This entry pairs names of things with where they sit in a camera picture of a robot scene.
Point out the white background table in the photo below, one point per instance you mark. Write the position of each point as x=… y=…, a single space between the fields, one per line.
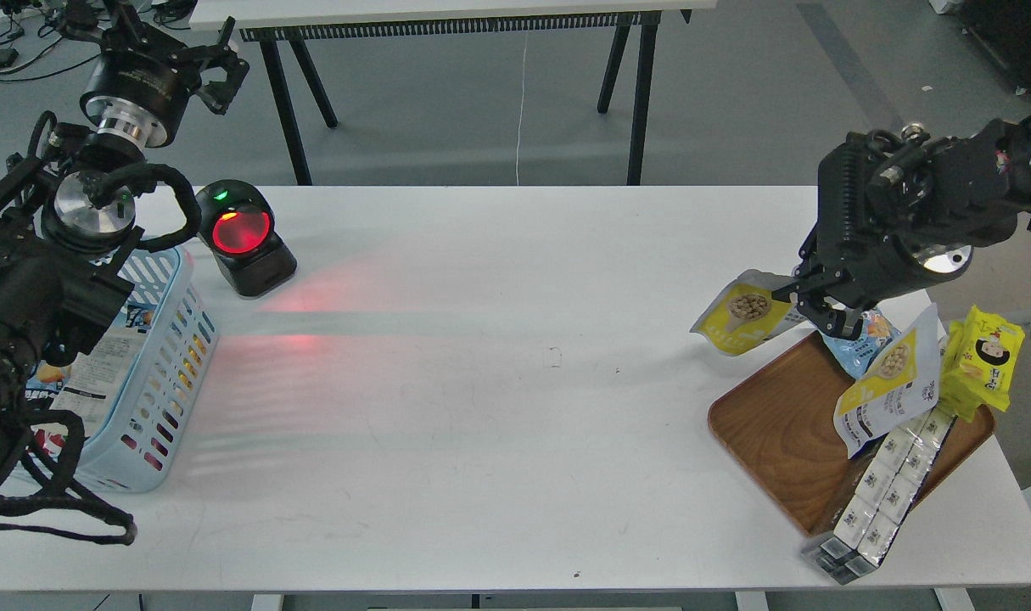
x=268 y=23

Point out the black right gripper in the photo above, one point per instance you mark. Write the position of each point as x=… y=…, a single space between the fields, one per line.
x=901 y=212

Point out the black barcode scanner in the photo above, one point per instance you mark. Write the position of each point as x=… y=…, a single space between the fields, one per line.
x=238 y=226

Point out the blue snack bag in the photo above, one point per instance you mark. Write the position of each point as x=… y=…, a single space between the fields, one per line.
x=855 y=356

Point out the yellow cartoon snack bag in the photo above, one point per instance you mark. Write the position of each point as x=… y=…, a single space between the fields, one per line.
x=979 y=363

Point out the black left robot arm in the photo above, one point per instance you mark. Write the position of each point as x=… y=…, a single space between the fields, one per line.
x=72 y=211

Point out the blue chip bag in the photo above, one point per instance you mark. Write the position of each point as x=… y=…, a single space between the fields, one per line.
x=46 y=382

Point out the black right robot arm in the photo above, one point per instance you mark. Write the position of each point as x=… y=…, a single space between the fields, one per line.
x=897 y=213

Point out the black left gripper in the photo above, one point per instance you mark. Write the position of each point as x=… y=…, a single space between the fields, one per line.
x=143 y=78

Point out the white label snack bag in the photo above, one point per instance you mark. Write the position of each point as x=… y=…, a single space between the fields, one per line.
x=97 y=379

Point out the clear pack of white boxes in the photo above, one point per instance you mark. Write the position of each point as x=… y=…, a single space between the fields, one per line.
x=862 y=521

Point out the light blue plastic basket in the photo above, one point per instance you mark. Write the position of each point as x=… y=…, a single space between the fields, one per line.
x=135 y=448

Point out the yellow white snack pouch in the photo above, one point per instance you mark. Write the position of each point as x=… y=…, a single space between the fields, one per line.
x=902 y=383
x=744 y=314

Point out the brown wooden tray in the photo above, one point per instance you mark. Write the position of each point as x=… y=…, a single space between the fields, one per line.
x=778 y=425

